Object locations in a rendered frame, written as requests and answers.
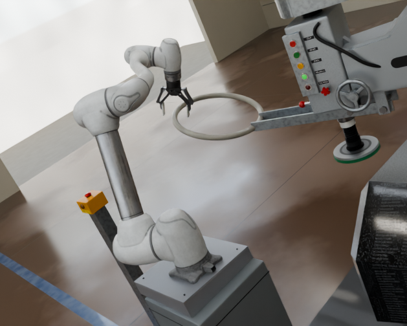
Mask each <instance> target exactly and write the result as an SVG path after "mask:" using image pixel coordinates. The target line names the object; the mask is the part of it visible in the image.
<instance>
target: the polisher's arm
mask: <svg viewBox="0 0 407 326"><path fill-rule="evenodd" d="M319 25H320V23H319V22H317V24H315V26H314V28H313V36H314V37H315V38H316V39H317V40H318V41H320V42H321V43H323V44H325V45H328V46H330V47H332V48H334V49H336V50H338V51H340V52H341V56H342V59H343V62H344V66H345V68H346V72H347V76H348V78H349V79H357V80H361V81H363V82H364V83H366V84H367V85H368V86H369V88H370V89H371V92H372V94H373V96H374V99H375V103H376V106H377V109H378V112H379V115H382V113H380V111H379V108H381V107H382V106H383V107H386V108H387V112H386V113H384V114H388V113H391V109H390V106H389V103H388V99H387V96H386V92H385V91H391V90H395V89H401V88H405V87H407V6H406V8H405V9H404V10H403V11H402V12H401V14H400V15H399V17H397V18H395V19H394V20H393V21H391V22H389V23H385V24H383V25H380V26H377V27H374V28H371V29H368V30H365V31H363V32H359V33H357V34H353V35H352V36H350V37H349V39H351V41H350V42H349V43H345V44H344V46H343V47H342V48H340V47H338V46H336V45H334V44H332V43H330V42H328V41H325V40H323V39H322V38H320V37H319V36H318V35H317V33H316V29H317V28H318V26H319Z"/></svg>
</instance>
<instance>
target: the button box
mask: <svg viewBox="0 0 407 326"><path fill-rule="evenodd" d="M282 40H283V42H284V45H285V48H286V51H287V54H288V56H289V59H290V62H291V65H292V68H293V71H294V73H295V76H296V79H297V82H298V85H299V87H300V90H301V92H302V96H303V97H304V96H309V95H313V94H319V93H320V88H319V86H318V82H317V80H316V76H315V75H314V71H313V68H312V65H311V62H310V59H309V56H308V53H307V50H306V48H305V44H304V42H303V39H302V35H301V33H300V31H299V32H295V33H292V34H288V35H284V36H283V37H282ZM290 40H295V41H296V42H297V46H296V47H295V48H291V47H290V46H289V41H290ZM294 51H298V52H300V54H301V57H300V58H299V59H295V58H294V57H293V52H294ZM298 62H302V63H304V65H305V68H304V69H303V70H299V69H298V68H297V66H296V65H297V63H298ZM302 73H306V74H308V77H309V78H308V80H305V81H304V80H302V79H301V78H300V75H301V74H302ZM306 83H309V84H311V85H312V89H311V91H306V90H305V89H304V85H305V84H306Z"/></svg>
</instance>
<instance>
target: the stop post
mask: <svg viewBox="0 0 407 326"><path fill-rule="evenodd" d="M90 192H91V195H90V196H88V197H85V196H83V197H82V198H80V199H79V200H77V201H76V202H77V204H78V206H79V207H80V204H83V205H84V207H85V208H84V209H82V208H81V207H80V209H81V211H82V212H83V213H88V214H89V215H90V217H91V219H92V220H93V223H94V224H95V226H96V227H97V229H98V231H99V232H100V235H101V236H102V238H103V239H104V241H105V243H106V245H107V246H108V248H109V250H110V251H111V253H112V255H113V257H114V258H115V260H116V262H117V263H118V265H119V267H120V269H121V271H122V272H123V274H124V275H125V277H126V279H127V281H128V282H129V284H130V286H131V288H132V289H133V291H134V293H135V294H136V296H137V298H138V300H139V302H140V303H141V305H142V306H143V308H144V310H145V311H146V313H147V315H148V317H149V318H150V320H151V322H152V324H153V325H154V326H160V325H159V323H158V321H157V320H156V318H155V317H154V315H153V313H152V311H151V310H150V309H149V306H148V304H147V303H146V300H145V298H146V297H147V296H144V295H142V294H141V293H140V292H139V290H138V288H137V286H136V285H135V283H134V281H135V280H136V279H138V278H139V277H140V276H141V275H143V272H142V270H141V269H140V267H139V265H128V264H125V263H121V262H120V261H119V260H118V259H117V258H116V257H115V255H114V253H113V241H114V238H115V236H116V234H117V226H116V224H115V222H114V220H113V219H112V217H111V215H110V214H109V212H108V210H107V208H106V207H105V205H106V204H107V203H108V201H107V199H106V197H105V195H104V193H103V191H97V190H91V191H90Z"/></svg>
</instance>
